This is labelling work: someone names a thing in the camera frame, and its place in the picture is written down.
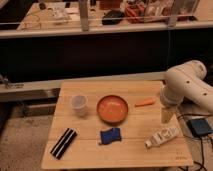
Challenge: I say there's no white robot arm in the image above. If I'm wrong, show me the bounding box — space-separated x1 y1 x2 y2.
159 60 213 123

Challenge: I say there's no white plastic bottle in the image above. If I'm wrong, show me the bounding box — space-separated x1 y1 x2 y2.
145 126 179 148

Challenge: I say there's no red box on bench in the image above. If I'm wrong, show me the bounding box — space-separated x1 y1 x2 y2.
125 4 145 23

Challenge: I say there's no orange carrot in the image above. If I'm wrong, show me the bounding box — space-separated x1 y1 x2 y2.
134 98 156 107

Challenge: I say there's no black bag on bench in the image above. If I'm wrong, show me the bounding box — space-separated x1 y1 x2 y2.
102 10 124 25

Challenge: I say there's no orange bowl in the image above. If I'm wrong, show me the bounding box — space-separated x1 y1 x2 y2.
96 95 128 124

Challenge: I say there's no metal rail beam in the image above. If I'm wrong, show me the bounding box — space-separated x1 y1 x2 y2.
0 71 164 102

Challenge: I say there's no blue crumpled cloth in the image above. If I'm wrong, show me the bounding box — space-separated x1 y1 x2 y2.
99 127 122 145

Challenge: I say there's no black power adapter box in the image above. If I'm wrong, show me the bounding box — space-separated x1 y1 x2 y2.
187 118 213 137

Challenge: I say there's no black cable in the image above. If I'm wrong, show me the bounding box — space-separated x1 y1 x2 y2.
177 113 213 171

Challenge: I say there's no metal frame post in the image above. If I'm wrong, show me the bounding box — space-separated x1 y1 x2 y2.
78 0 89 31

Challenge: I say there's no black white striped eraser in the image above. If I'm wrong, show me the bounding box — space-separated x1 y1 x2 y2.
50 128 77 160

